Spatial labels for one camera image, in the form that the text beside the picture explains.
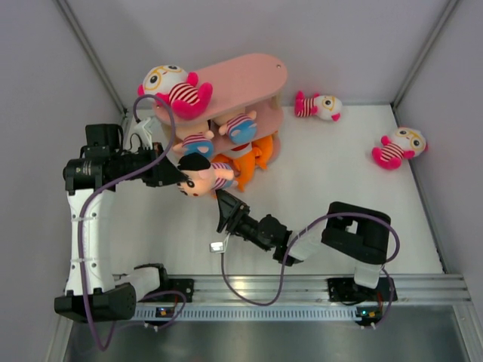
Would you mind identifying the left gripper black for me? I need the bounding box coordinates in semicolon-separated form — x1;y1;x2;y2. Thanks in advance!
111;143;187;188

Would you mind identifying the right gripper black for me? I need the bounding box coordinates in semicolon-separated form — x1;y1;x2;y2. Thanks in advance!
217;187;272;251

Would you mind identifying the boy doll black hair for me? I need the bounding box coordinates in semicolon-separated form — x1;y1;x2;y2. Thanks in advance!
176;153;239;199

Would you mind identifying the orange shrimp plush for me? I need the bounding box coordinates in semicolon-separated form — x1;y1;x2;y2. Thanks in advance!
228;135;274;192

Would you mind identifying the boy doll striped shirt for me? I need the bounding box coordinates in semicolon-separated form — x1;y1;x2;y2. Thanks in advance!
212;110;257;145

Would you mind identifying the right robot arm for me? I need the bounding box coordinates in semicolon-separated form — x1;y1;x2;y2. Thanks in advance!
216;190;393;299

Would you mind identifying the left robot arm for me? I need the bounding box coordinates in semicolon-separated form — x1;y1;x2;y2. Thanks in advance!
54;118;182;323

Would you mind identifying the boy doll on middle shelf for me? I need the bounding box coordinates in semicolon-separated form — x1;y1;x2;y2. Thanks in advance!
173;121;214;158

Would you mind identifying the white pink doll on shelf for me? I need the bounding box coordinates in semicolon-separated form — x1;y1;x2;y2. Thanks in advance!
137;65;213;120

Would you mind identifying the pink three-tier toy shelf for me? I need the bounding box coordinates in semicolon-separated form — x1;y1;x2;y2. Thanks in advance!
152;54;288;156

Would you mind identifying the white pink doll back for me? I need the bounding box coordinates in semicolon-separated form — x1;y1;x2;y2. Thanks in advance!
294;91;343;121

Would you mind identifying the white pink doll right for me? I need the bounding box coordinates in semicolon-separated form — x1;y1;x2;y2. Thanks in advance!
371;127;429;170

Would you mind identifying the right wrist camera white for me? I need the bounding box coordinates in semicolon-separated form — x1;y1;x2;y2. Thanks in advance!
209;233;230;254

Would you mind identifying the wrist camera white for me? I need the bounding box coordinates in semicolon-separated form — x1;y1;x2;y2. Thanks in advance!
133;117;160;148
209;233;230;254

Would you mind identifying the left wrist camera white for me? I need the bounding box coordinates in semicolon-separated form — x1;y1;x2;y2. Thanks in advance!
133;117;160;148

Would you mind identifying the aluminium left frame rail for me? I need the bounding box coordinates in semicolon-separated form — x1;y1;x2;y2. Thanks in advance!
78;109;133;276

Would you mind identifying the aluminium frame rail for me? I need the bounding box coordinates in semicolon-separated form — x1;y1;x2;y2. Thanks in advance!
60;274;472;303
78;109;133;276

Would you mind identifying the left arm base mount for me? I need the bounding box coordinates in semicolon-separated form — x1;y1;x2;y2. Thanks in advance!
161;278;195;303

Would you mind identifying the white slotted cable duct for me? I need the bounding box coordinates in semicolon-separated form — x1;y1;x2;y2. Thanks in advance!
132;305;377;322

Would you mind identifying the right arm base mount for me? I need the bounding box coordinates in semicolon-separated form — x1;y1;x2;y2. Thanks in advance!
327;277;394;305

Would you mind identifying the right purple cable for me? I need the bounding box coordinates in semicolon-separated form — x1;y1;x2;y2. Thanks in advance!
220;213;401;329

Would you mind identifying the purple cable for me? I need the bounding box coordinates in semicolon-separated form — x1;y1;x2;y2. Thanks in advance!
220;213;401;329
78;94;189;351

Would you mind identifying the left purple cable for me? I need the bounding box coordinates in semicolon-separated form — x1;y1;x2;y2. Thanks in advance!
78;94;189;351

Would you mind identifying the aluminium front frame rail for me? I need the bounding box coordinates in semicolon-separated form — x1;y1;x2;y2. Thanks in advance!
60;274;472;303

